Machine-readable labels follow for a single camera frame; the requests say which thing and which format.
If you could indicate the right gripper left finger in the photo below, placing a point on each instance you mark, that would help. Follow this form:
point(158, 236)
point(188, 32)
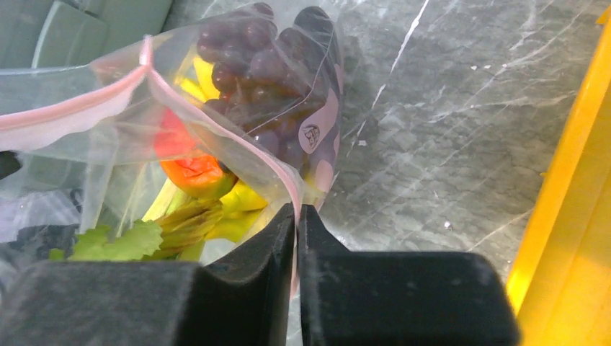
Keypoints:
point(240, 299)

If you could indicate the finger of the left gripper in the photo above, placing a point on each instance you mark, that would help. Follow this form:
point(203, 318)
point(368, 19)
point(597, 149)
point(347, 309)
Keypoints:
point(9, 163)

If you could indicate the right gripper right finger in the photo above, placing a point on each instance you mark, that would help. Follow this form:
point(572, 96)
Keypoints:
point(397, 298)

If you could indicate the celery stalk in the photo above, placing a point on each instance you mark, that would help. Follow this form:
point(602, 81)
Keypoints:
point(143, 234)

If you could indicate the red mango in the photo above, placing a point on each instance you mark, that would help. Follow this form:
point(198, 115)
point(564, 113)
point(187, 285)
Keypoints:
point(196, 173)

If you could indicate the clear zip top bag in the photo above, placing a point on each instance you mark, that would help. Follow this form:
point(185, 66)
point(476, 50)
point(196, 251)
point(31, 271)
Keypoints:
point(89, 160)

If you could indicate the dark purple eggplant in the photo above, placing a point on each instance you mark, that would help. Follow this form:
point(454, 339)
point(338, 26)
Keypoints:
point(317, 46)

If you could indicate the purple grape bunch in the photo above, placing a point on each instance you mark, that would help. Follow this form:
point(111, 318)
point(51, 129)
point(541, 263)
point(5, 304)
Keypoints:
point(261, 82)

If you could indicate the clear plastic storage box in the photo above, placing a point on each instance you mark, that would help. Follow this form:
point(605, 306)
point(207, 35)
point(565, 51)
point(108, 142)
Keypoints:
point(46, 46)

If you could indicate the yellow plastic tray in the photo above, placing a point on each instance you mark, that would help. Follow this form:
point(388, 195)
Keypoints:
point(559, 284)

